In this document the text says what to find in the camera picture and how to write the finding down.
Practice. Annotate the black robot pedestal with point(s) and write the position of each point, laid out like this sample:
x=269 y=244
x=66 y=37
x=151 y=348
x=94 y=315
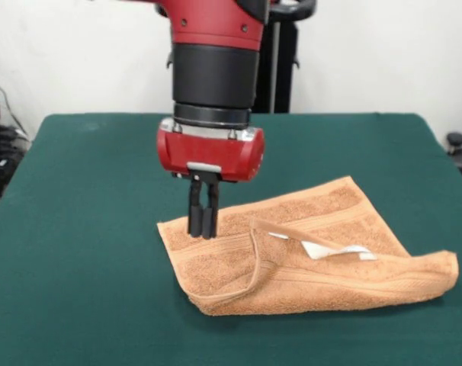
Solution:
x=284 y=76

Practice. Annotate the dark green tablecloth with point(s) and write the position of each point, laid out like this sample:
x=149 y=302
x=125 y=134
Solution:
x=101 y=228

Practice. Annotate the tan terry towel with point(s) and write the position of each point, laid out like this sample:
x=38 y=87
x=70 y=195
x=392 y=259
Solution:
x=330 y=282

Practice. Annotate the black chair base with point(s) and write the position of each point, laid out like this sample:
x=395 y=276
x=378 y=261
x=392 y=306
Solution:
x=456 y=139

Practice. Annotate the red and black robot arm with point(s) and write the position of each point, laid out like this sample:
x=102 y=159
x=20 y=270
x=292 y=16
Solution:
x=215 y=76

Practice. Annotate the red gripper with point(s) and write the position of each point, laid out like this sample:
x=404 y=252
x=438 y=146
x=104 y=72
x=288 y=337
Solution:
x=208 y=152

